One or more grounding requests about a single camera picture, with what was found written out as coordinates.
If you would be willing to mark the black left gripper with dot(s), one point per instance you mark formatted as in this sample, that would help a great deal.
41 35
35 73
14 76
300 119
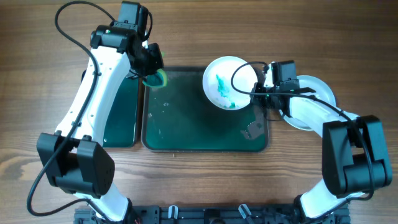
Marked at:
154 61

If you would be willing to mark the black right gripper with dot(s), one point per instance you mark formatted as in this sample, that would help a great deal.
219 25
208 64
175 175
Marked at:
259 97

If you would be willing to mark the green and yellow sponge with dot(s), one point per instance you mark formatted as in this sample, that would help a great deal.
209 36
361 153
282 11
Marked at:
157 80

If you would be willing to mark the white plate with green stain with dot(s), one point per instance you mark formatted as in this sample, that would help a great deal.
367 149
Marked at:
322 91

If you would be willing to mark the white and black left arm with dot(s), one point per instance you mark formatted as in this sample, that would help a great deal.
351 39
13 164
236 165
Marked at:
73 157

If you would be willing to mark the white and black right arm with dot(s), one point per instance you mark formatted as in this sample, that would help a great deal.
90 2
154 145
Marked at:
355 160

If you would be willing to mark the large dark serving tray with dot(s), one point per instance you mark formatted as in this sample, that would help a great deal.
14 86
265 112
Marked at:
180 118

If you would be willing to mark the small black water tray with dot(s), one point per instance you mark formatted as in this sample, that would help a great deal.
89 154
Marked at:
120 129

